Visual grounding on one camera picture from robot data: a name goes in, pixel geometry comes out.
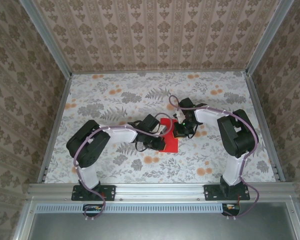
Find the aluminium frame post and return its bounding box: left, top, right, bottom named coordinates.
left=19, top=0, right=73, bottom=77
left=244, top=0, right=296, bottom=76

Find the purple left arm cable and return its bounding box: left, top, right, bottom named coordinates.
left=73, top=113, right=175, bottom=222

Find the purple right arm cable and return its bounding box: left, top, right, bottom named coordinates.
left=168, top=94, right=261, bottom=221

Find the aluminium table side rail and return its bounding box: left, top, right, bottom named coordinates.
left=37, top=73, right=73, bottom=183
left=243, top=71, right=286, bottom=182

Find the grey sheet metal panel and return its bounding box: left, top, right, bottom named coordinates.
left=27, top=212, right=299, bottom=240

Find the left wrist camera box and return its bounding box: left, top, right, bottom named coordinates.
left=160, top=122, right=175, bottom=137

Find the red square paper sheet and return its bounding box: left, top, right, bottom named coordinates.
left=157, top=118, right=179, bottom=154

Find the floral patterned table cover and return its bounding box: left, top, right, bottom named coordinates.
left=43, top=71, right=278, bottom=185

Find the grey slotted cable duct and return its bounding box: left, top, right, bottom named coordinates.
left=36, top=202, right=226, bottom=214

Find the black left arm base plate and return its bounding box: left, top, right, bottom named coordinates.
left=71, top=184, right=116, bottom=202

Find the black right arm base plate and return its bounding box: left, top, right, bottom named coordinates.
left=204, top=184, right=251, bottom=202

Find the aluminium frame cross beam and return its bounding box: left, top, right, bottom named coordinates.
left=27, top=181, right=297, bottom=202

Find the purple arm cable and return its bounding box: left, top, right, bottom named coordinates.
left=73, top=113, right=175, bottom=222
left=168, top=94, right=261, bottom=221

